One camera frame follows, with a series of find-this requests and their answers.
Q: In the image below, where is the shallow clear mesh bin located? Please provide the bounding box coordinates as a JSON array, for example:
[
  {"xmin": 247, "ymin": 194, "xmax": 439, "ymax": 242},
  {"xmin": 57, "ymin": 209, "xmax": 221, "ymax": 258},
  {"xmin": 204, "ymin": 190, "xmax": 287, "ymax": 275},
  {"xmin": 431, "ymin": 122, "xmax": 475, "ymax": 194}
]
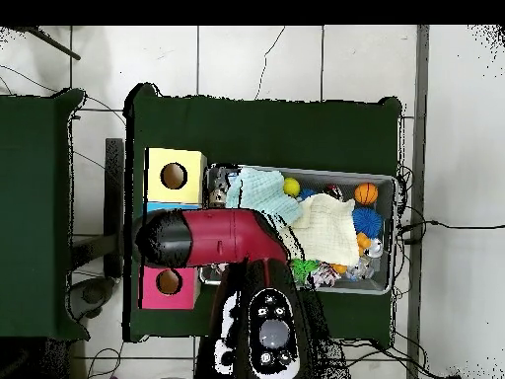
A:
[{"xmin": 199, "ymin": 163, "xmax": 398, "ymax": 297}]

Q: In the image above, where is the light blue waffle cloth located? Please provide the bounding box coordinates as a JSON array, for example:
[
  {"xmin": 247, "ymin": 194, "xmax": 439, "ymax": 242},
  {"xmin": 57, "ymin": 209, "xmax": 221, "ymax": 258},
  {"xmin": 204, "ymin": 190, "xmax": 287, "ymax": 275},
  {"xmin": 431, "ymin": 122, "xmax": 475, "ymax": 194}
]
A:
[{"xmin": 227, "ymin": 167, "xmax": 305, "ymax": 232}]

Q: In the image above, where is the clear plastic cup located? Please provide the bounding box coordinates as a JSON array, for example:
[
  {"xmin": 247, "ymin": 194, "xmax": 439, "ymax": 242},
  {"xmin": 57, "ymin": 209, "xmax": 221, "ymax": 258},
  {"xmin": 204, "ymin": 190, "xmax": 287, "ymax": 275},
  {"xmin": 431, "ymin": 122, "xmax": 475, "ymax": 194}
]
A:
[{"xmin": 206, "ymin": 169, "xmax": 232, "ymax": 208}]

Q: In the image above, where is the yellow ball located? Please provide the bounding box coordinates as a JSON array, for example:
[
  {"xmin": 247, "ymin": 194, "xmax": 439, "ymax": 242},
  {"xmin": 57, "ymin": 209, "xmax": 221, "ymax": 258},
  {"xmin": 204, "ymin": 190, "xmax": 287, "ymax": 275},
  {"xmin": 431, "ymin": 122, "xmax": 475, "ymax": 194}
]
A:
[{"xmin": 283, "ymin": 177, "xmax": 302, "ymax": 198}]

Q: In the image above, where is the dark green table cloth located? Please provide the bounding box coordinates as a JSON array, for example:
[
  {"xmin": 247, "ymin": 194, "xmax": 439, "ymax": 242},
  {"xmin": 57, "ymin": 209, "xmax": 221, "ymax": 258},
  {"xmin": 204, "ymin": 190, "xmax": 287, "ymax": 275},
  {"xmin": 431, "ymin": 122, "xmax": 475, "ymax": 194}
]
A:
[{"xmin": 124, "ymin": 82, "xmax": 403, "ymax": 348}]

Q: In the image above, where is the cream waffle cloth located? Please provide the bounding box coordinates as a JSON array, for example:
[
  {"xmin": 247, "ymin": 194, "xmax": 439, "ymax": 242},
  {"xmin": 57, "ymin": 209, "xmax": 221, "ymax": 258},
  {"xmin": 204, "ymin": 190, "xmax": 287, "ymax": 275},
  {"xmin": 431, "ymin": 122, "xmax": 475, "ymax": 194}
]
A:
[{"xmin": 285, "ymin": 192, "xmax": 363, "ymax": 268}]

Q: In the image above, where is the orange basketball toy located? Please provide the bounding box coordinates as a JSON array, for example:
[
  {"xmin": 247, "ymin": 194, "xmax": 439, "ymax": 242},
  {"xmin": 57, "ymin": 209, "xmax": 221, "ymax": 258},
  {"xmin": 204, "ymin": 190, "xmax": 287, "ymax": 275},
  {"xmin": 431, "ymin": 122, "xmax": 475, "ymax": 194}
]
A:
[{"xmin": 354, "ymin": 182, "xmax": 380, "ymax": 206}]

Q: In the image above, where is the blue spiky ball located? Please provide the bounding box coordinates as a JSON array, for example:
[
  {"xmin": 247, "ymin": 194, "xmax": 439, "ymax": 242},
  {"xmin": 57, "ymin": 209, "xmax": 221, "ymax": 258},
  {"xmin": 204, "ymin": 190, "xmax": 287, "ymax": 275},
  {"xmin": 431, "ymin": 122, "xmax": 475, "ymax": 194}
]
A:
[{"xmin": 351, "ymin": 206, "xmax": 385, "ymax": 240}]

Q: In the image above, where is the black flat panel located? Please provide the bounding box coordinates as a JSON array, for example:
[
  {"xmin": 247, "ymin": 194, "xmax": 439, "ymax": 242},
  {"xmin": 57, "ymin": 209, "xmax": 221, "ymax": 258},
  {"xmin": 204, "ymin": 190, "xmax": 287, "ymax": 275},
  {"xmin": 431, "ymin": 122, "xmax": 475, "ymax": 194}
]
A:
[{"xmin": 105, "ymin": 137, "xmax": 127, "ymax": 279}]

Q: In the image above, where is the grey stand base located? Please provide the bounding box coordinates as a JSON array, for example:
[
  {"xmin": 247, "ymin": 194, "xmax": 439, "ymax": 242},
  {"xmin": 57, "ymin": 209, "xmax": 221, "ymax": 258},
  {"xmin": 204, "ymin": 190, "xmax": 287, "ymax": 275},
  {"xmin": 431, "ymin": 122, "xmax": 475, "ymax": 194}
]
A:
[{"xmin": 66, "ymin": 275, "xmax": 121, "ymax": 321}]

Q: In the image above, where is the green cloth side table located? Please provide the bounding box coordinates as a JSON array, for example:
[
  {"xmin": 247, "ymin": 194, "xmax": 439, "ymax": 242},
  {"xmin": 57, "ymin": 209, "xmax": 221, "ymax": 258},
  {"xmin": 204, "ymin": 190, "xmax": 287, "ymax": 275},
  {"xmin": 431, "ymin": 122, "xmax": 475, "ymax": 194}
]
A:
[{"xmin": 0, "ymin": 88, "xmax": 88, "ymax": 342}]

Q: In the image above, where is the dark thin rod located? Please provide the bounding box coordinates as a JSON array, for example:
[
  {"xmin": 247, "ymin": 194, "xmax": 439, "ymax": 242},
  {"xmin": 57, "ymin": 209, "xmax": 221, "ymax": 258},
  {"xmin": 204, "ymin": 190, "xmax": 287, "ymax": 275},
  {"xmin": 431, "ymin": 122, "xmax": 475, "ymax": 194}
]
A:
[{"xmin": 22, "ymin": 27, "xmax": 83, "ymax": 62}]

